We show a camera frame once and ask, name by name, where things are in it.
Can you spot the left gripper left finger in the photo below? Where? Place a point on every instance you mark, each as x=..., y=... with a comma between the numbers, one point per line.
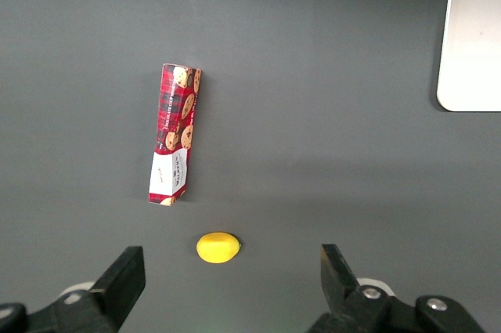
x=78, y=309

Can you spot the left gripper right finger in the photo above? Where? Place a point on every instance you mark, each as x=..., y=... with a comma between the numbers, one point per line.
x=372, y=313

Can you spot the beige plastic tray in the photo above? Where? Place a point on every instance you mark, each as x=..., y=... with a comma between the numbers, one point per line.
x=473, y=35

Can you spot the yellow lemon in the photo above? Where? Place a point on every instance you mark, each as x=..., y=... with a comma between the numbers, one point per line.
x=217, y=248

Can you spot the red tartan cookie box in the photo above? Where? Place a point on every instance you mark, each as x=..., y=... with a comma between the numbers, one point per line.
x=172, y=133

